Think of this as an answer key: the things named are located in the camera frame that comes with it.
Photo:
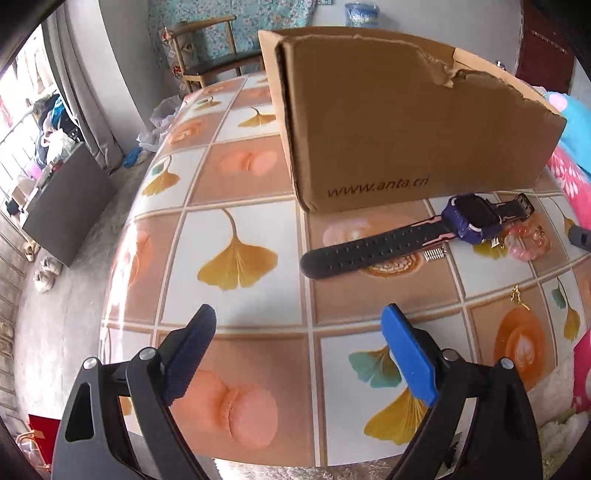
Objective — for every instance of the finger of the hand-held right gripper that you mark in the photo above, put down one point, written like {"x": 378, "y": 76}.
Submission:
{"x": 581, "y": 237}

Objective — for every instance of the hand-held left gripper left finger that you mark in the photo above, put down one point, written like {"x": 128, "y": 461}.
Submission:
{"x": 191, "y": 355}

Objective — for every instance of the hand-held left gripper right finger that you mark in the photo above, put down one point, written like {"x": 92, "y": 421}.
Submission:
{"x": 411, "y": 355}

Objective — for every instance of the gold earring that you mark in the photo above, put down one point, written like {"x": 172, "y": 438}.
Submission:
{"x": 517, "y": 293}

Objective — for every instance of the black and purple smartwatch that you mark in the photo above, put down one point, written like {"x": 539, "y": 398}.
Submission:
{"x": 471, "y": 217}

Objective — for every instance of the brown cardboard box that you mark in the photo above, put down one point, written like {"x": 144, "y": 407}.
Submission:
{"x": 392, "y": 129}

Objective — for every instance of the pink floral blanket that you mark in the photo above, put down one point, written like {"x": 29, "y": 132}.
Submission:
{"x": 572, "y": 175}

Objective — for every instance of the blue pillow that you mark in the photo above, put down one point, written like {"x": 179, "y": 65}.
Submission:
{"x": 579, "y": 124}

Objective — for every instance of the red bag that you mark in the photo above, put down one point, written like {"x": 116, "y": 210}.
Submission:
{"x": 44, "y": 427}

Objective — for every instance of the white shoe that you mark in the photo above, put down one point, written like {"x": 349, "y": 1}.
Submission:
{"x": 51, "y": 265}
{"x": 45, "y": 280}

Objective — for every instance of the beige slipper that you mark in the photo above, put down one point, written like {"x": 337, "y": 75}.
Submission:
{"x": 30, "y": 251}

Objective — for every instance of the dark grey cabinet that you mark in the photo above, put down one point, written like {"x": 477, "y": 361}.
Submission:
{"x": 64, "y": 203}

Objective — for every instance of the blue slipper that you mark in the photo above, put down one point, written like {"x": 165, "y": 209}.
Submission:
{"x": 132, "y": 157}

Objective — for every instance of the white plastic bag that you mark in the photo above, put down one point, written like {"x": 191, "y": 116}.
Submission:
{"x": 161, "y": 120}

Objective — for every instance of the grey curtain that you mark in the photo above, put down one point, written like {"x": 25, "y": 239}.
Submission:
{"x": 92, "y": 115}

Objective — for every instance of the pile of clothes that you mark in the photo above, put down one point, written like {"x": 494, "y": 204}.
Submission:
{"x": 57, "y": 124}

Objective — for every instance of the wooden chair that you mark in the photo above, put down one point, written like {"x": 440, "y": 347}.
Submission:
{"x": 221, "y": 64}

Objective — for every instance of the blue water jug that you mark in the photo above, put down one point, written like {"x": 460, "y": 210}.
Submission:
{"x": 362, "y": 14}

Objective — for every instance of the teal floral cloth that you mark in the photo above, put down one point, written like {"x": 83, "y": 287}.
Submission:
{"x": 258, "y": 18}

